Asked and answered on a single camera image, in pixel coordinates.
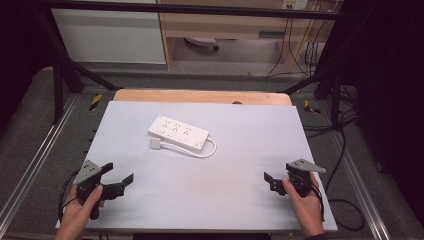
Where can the aluminium rail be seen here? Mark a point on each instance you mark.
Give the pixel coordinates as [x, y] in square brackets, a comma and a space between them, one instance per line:
[40, 150]
[363, 190]

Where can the person's left hand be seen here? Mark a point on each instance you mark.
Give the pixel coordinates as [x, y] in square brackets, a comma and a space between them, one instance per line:
[78, 213]

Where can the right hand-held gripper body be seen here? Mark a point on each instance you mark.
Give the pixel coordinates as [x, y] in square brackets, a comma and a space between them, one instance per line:
[301, 176]

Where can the black curtain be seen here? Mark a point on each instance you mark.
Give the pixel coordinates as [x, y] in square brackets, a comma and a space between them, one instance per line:
[20, 50]
[386, 100]

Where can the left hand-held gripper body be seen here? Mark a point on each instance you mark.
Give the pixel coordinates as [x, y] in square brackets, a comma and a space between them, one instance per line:
[87, 173]

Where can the wooden table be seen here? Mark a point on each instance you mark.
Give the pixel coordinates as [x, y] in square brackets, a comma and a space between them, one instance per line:
[200, 96]

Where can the light wooden desk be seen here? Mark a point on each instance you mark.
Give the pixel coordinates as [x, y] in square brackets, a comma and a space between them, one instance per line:
[226, 26]

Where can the white cabinet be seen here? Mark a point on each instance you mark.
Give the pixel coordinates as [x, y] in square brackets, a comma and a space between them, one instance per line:
[106, 36]

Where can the black metal frame bar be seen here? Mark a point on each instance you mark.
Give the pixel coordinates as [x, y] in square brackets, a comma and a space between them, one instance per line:
[200, 9]

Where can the person's right hand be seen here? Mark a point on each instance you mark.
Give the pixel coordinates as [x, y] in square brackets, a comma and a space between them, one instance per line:
[308, 210]

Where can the white plug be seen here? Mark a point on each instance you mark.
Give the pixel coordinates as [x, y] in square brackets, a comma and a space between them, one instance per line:
[155, 143]

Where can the white wall socket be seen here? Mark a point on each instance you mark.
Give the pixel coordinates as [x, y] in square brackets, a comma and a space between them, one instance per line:
[295, 4]

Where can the yellow black tape strip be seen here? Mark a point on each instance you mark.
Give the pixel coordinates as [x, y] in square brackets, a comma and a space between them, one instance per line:
[95, 102]
[310, 107]

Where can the black metal frame stand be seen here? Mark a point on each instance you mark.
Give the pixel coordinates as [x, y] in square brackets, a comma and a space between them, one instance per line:
[66, 73]
[330, 83]

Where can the white power strip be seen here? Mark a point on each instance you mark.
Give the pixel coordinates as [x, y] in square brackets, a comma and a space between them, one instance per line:
[178, 131]

